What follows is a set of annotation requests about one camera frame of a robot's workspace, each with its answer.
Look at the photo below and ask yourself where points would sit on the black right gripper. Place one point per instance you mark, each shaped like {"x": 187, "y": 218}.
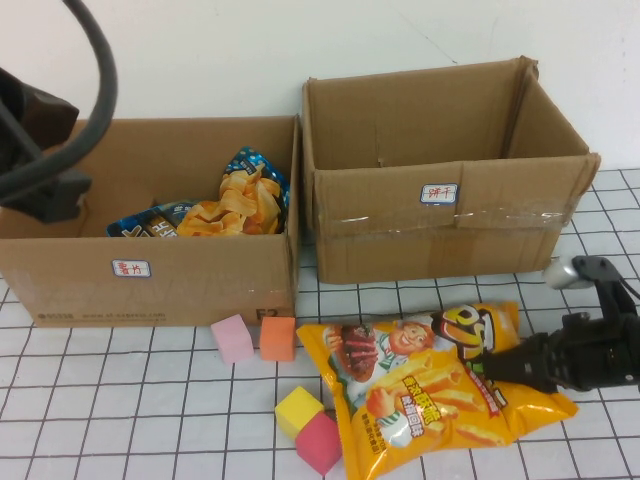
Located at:
{"x": 590, "y": 355}

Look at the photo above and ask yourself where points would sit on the yellow fries snack bag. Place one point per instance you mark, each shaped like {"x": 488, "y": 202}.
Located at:
{"x": 400, "y": 400}

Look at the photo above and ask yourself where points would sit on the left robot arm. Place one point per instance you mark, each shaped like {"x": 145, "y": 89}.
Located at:
{"x": 45, "y": 115}

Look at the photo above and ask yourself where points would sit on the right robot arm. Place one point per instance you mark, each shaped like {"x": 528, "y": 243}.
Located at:
{"x": 600, "y": 275}

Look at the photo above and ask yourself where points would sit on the plain taped cardboard box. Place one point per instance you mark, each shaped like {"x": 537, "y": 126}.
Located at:
{"x": 390, "y": 240}

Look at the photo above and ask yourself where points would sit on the white label on taped box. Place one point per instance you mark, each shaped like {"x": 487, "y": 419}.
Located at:
{"x": 439, "y": 194}

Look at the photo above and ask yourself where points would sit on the red foam block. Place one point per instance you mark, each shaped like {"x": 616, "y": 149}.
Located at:
{"x": 320, "y": 445}

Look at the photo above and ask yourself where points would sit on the yellow foam cube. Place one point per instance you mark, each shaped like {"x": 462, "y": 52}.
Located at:
{"x": 297, "y": 410}

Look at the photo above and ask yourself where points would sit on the orange foam cube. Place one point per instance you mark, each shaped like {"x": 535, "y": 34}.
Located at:
{"x": 277, "y": 339}

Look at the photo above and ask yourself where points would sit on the pink foam cube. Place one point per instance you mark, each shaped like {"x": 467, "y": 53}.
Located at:
{"x": 232, "y": 340}

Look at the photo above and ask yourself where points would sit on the blue potato chip bag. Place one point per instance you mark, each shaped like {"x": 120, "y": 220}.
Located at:
{"x": 250, "y": 197}

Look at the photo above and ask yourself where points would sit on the cardboard box printed F2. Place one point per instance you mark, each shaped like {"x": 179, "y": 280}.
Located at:
{"x": 175, "y": 295}

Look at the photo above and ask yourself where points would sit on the white label on F2 box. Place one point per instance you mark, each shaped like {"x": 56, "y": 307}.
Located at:
{"x": 131, "y": 267}

